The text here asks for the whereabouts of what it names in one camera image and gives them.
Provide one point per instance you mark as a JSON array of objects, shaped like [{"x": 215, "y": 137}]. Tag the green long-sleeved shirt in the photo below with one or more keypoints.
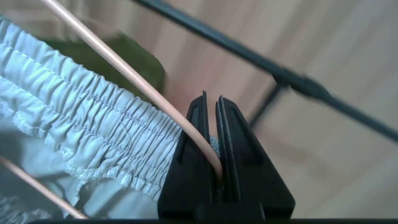
[{"x": 146, "y": 62}]

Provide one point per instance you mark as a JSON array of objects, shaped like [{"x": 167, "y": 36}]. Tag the pale grey shorts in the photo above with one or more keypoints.
[{"x": 77, "y": 109}]

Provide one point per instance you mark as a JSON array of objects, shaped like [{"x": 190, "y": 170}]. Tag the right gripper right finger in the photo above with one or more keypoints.
[{"x": 255, "y": 186}]

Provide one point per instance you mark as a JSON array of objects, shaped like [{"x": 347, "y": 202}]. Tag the pink clothes hanger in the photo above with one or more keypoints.
[{"x": 124, "y": 68}]

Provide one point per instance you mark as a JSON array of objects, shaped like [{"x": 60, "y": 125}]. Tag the black clothes rack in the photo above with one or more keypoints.
[{"x": 298, "y": 82}]

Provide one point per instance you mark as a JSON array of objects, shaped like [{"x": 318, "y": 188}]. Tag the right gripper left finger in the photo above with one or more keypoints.
[{"x": 183, "y": 186}]

